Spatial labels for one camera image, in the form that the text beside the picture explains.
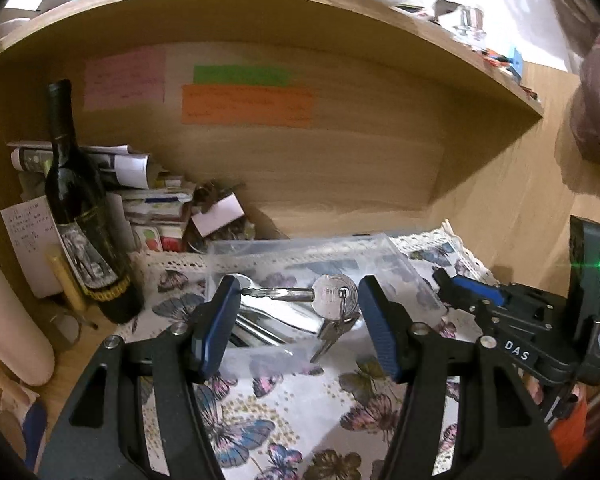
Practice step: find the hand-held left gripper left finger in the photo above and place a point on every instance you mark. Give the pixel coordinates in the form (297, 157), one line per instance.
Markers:
(215, 330)

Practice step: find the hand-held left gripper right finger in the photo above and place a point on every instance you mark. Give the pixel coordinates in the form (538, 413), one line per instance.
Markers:
(382, 330)

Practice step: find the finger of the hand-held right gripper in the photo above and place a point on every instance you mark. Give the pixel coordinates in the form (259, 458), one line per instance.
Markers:
(480, 290)
(445, 285)

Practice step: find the bunch of metal keys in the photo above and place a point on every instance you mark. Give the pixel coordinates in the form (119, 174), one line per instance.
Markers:
(330, 292)

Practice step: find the clear plastic container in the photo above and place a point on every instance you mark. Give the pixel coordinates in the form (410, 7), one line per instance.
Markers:
(300, 260)

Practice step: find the person's right hand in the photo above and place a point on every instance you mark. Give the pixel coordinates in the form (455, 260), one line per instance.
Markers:
(562, 397)

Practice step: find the dark trinket pile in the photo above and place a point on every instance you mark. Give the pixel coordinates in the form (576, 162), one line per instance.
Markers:
(235, 237)

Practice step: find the butterfly printed tablecloth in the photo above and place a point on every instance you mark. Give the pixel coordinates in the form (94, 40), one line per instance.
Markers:
(290, 410)

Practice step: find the white card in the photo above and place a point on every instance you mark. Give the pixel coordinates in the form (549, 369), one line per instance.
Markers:
(217, 215)

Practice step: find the stack of small boxes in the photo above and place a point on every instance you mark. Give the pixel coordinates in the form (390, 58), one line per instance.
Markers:
(155, 205)

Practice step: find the wooden shelf unit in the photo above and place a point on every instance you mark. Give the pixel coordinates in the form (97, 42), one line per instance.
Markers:
(355, 160)

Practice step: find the yellow tube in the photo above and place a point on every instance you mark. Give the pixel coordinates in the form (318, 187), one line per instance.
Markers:
(67, 280)

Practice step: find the clear tape roll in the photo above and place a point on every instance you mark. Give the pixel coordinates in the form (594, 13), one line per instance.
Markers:
(56, 332)

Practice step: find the dark wine bottle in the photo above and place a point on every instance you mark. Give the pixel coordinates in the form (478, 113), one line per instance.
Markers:
(82, 220)

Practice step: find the rolled newspaper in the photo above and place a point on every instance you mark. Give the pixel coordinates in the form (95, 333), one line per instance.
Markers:
(125, 165)

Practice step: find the beige cylindrical massager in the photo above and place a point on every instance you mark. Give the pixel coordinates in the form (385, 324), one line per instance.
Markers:
(10, 320)

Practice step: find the handwritten white note paper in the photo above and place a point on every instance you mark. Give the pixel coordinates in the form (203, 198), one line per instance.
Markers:
(27, 240)

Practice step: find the blue and white packet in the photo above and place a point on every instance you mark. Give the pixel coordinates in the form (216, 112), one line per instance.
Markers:
(32, 430)

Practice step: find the pink striped curtain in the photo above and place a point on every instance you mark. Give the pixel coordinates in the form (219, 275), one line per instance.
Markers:
(597, 110)

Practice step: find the orange sticky note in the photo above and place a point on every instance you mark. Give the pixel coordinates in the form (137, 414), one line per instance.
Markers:
(247, 106)

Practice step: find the blue box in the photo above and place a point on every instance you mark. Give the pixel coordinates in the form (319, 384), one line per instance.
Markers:
(516, 62)

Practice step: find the pile of pens and markers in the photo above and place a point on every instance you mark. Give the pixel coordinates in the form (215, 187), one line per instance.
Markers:
(497, 57)

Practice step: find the green sticky note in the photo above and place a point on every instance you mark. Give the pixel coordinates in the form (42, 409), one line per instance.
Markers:
(240, 76)

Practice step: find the small glass jar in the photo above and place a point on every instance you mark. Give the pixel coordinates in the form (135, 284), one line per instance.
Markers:
(467, 25)

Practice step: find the pink sticky note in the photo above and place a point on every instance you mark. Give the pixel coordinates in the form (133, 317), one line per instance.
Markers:
(125, 77)

